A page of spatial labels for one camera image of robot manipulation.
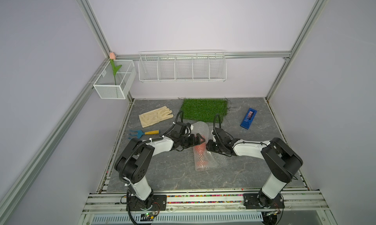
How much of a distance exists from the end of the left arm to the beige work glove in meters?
0.29

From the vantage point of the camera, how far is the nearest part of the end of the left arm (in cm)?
→ 75

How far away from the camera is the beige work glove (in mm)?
1077
